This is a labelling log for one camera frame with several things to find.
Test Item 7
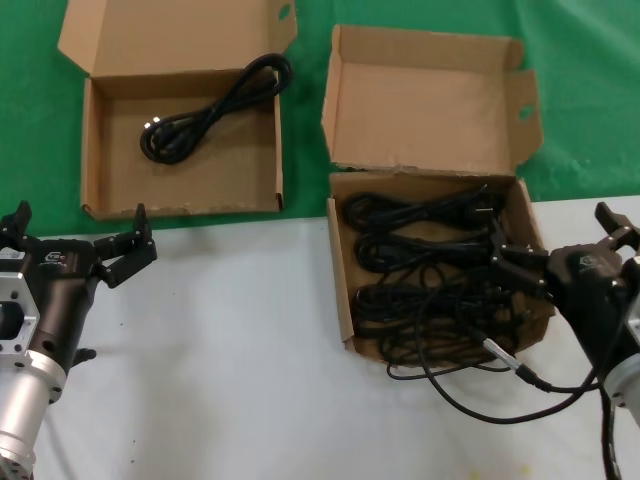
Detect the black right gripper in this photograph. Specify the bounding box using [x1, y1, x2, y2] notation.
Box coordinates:
[489, 201, 640, 377]

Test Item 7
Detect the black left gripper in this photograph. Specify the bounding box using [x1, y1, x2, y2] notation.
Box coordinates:
[0, 200, 160, 365]

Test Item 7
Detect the black power cable bundle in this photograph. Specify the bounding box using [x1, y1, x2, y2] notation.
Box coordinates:
[351, 282, 501, 362]
[353, 230, 499, 276]
[343, 183, 506, 234]
[138, 52, 295, 167]

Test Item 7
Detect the cardboard box with intact lid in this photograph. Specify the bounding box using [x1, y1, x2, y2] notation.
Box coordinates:
[57, 0, 299, 221]

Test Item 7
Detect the cardboard box with torn lid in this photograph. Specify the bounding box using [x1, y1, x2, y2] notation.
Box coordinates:
[319, 23, 558, 362]

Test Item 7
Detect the green cloth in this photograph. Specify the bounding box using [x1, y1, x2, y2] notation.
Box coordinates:
[0, 0, 640, 239]

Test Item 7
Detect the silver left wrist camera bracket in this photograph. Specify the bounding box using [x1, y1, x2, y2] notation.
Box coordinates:
[0, 272, 42, 371]

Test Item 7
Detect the thin black cable silver connector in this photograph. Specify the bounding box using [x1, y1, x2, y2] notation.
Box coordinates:
[387, 319, 640, 480]

